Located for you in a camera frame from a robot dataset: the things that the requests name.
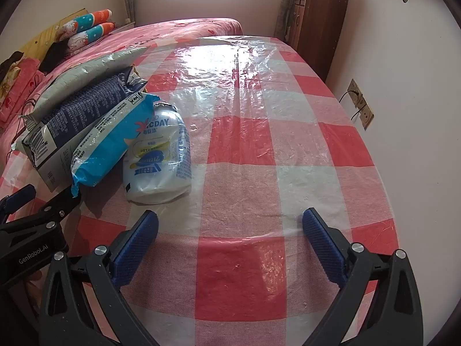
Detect grey and blue milk carton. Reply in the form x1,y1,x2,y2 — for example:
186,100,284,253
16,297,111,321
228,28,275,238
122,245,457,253
16,74,132,193

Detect pink folded blanket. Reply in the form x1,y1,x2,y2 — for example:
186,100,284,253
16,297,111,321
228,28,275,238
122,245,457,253
0,56,44,130

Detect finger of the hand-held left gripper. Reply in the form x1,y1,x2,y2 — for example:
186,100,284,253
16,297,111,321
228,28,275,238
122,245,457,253
0,184,37,225
0,190,83,236

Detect blue and white wrapper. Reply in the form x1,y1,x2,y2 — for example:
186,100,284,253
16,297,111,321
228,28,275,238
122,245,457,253
70,92,160,197

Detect red white checked tablecloth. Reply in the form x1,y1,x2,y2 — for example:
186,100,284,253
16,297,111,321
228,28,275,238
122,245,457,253
0,36,400,346

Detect white plastic bottle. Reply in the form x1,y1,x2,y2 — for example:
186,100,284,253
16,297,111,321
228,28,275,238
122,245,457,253
122,103,192,204

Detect yellow headboard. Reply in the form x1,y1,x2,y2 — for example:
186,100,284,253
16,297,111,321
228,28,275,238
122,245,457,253
0,7,89,66

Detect patterned curtain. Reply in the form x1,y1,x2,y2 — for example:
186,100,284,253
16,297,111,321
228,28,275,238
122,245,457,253
274,0,294,41

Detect dark brown cloth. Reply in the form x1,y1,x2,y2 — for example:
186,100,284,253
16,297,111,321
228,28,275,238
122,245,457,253
0,51,24,77

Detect black cloth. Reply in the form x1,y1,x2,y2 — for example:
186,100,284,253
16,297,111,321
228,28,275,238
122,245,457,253
39,40,73,74

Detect grey plastic mailer bag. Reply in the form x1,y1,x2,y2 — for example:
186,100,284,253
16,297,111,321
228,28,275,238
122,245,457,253
20,48,146,123

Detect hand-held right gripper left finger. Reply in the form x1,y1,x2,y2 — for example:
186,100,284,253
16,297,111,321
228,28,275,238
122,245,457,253
38,210,166,346

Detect bed with pink bedspread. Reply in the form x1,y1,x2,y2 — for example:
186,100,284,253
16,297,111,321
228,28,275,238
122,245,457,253
0,17,243,152

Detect black charger cables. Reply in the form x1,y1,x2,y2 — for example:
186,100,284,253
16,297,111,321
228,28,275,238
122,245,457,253
5,92,41,159

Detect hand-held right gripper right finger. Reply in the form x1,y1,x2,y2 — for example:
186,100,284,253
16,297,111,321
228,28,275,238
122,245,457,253
302,207,424,346

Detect brown wooden cabinet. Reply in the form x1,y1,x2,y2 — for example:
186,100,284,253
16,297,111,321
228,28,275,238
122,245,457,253
284,0,351,82

